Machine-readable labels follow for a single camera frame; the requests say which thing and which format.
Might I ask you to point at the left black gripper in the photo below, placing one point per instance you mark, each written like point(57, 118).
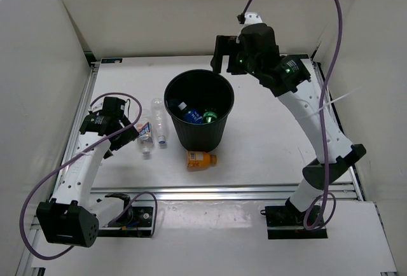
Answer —
point(128, 135)

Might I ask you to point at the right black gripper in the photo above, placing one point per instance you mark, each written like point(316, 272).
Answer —
point(226, 46)

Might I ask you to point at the green soda bottle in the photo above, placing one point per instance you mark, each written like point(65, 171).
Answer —
point(209, 115)

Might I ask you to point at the clear bottle blue label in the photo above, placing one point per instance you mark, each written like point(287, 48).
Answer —
point(189, 114)

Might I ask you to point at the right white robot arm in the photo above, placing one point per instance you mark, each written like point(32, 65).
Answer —
point(291, 83)

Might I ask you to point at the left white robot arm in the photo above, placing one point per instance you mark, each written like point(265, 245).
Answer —
point(69, 218)

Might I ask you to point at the black plastic waste bin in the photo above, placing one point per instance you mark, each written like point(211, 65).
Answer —
point(199, 89)

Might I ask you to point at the clear empty water bottle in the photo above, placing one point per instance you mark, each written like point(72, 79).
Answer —
point(159, 120)

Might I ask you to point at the left blue corner label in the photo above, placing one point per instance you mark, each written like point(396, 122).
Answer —
point(111, 61)

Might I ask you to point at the orange juice bottle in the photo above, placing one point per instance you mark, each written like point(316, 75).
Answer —
point(199, 160)

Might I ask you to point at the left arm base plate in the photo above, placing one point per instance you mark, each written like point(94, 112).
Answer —
point(139, 226)

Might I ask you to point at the aluminium front rail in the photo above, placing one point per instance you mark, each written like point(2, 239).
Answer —
point(260, 192)

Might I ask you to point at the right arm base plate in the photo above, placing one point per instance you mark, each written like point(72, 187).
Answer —
point(283, 225)

